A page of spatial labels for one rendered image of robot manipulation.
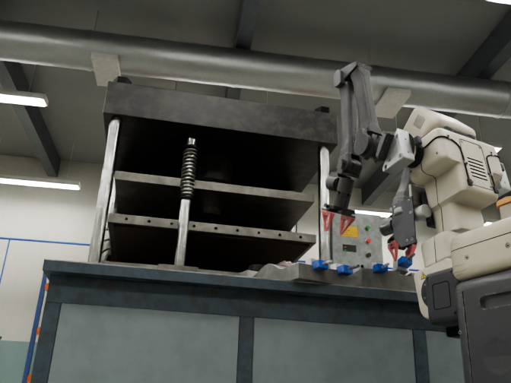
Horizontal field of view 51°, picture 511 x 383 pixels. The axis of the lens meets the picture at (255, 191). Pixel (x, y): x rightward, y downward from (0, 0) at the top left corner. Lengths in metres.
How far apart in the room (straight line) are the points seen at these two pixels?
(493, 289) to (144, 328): 1.08
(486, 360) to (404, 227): 0.61
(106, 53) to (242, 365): 4.33
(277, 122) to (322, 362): 1.54
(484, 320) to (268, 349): 0.79
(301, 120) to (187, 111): 0.65
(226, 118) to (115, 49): 2.89
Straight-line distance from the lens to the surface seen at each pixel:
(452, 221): 1.79
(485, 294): 1.39
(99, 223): 2.75
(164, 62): 5.68
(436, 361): 2.13
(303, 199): 3.04
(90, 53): 5.78
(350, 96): 2.12
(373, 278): 2.10
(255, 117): 3.04
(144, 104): 3.00
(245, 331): 1.89
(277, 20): 6.07
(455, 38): 6.55
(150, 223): 2.82
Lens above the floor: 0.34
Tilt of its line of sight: 23 degrees up
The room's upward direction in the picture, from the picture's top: 2 degrees clockwise
